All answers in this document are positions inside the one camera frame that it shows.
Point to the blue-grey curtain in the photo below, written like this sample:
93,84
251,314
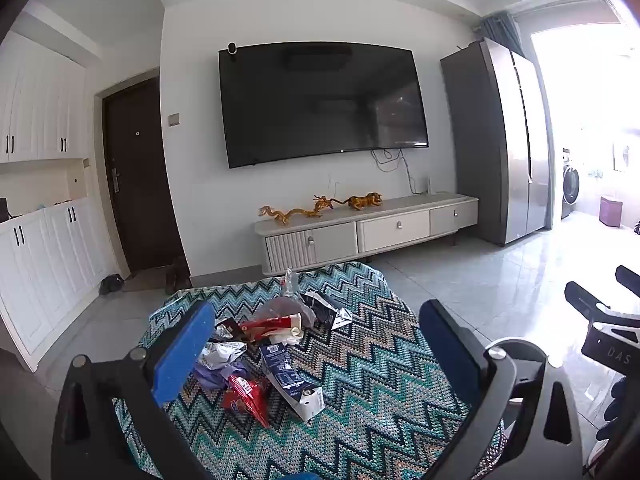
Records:
502,32

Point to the clear plastic bag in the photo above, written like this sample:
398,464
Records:
282,306

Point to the black and white wrapper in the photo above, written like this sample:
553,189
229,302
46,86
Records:
325,310

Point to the purple wrapper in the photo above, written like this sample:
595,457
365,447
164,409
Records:
215,377

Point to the blue milk carton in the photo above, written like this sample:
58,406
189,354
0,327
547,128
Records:
287,377

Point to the teal zigzag blanket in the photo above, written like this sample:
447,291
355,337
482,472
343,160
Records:
380,385

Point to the purple storage box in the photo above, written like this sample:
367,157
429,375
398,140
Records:
611,211

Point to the dark brown wrapper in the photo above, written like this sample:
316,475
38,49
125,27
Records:
227,330

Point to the brown boots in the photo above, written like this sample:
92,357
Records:
177,275

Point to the person's right hand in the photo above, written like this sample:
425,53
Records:
614,405

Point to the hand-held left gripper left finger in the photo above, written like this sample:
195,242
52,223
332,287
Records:
185,350

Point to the dark brown entrance door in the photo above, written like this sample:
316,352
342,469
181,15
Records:
142,185

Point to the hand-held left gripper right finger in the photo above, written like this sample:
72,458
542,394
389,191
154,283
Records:
445,340

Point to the grey washing machine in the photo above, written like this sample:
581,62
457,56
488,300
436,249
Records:
570,185

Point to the silver double-door refrigerator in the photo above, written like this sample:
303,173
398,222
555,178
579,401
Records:
500,150

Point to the small white security camera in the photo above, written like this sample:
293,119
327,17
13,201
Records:
232,50

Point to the red snack wrapper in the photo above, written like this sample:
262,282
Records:
245,400

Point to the crumpled clear wrapper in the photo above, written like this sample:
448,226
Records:
290,282

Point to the golden dragon figurine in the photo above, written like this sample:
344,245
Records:
295,214

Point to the golden tiger figurine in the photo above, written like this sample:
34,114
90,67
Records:
364,201

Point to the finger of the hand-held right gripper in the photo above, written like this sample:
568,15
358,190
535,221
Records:
585,297
629,275

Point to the white wall cabinets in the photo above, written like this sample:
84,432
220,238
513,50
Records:
35,105

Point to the white television stand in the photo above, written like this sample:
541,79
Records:
390,227

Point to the grey wall switch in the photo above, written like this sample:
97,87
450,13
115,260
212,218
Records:
174,119

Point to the white base cabinets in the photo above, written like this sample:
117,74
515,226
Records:
45,270

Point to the silver foil wrapper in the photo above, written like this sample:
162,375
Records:
225,352

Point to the black shoes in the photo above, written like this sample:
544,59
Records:
111,284

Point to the grey doormat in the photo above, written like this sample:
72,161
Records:
145,281

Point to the black wall television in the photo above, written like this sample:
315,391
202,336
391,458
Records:
320,105

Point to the red and white carton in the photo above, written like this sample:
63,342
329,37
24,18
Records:
270,327

